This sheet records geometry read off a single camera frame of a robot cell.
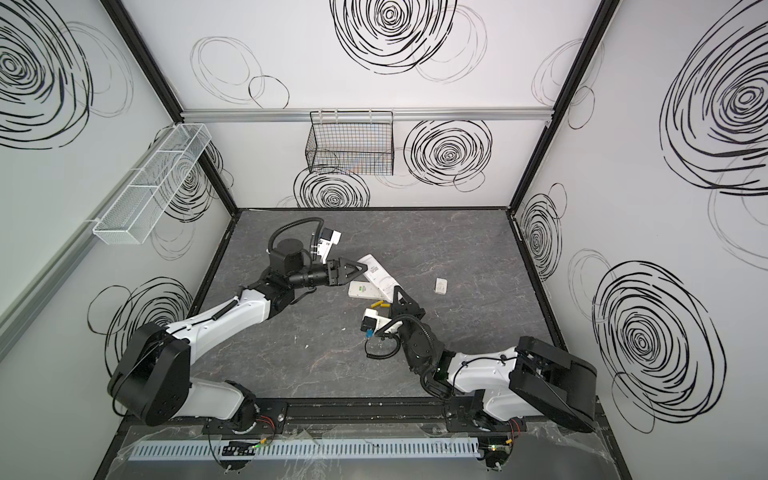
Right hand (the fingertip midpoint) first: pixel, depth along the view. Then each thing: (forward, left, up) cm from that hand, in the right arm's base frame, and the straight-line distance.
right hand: (398, 287), depth 76 cm
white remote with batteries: (+9, +11, -18) cm, 24 cm away
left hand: (+3, +9, +3) cm, 10 cm away
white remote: (+1, +3, +1) cm, 4 cm away
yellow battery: (+5, +6, -19) cm, 21 cm away
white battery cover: (+11, -14, -18) cm, 26 cm away
